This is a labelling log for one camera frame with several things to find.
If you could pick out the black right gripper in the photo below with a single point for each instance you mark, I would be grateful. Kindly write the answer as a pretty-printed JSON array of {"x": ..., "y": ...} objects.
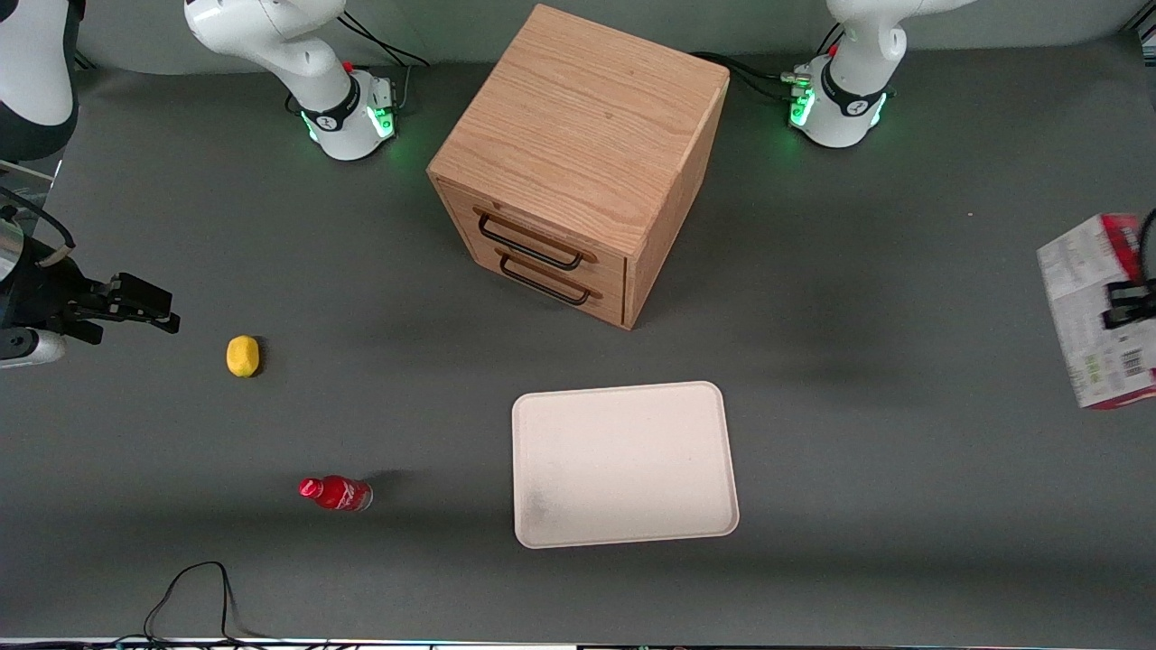
[{"x": 43, "y": 293}]

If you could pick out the red cookie box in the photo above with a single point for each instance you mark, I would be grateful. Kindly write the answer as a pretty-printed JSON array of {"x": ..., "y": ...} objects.
[{"x": 1079, "y": 298}]

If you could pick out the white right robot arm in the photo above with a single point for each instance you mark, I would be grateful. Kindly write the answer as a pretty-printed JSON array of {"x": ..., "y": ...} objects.
[{"x": 271, "y": 36}]

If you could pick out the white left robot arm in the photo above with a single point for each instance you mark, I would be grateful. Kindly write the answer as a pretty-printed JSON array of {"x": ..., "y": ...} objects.
[{"x": 858, "y": 54}]

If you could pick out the cream plastic tray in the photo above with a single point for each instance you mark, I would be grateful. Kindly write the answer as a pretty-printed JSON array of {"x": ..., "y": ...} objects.
[{"x": 623, "y": 465}]

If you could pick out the yellow lemon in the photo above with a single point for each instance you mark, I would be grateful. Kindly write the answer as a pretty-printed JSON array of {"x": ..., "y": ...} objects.
[{"x": 242, "y": 356}]

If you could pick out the red soda bottle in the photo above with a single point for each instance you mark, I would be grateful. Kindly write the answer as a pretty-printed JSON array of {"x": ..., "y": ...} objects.
[{"x": 339, "y": 493}]

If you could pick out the wooden drawer front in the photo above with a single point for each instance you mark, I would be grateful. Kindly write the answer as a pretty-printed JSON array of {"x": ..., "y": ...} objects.
[
  {"x": 596, "y": 302},
  {"x": 551, "y": 230}
]

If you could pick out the wooden drawer cabinet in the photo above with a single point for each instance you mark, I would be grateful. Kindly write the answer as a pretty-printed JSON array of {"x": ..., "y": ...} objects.
[{"x": 587, "y": 117}]

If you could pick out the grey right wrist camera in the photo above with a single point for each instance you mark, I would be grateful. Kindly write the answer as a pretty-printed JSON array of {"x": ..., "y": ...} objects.
[{"x": 27, "y": 348}]

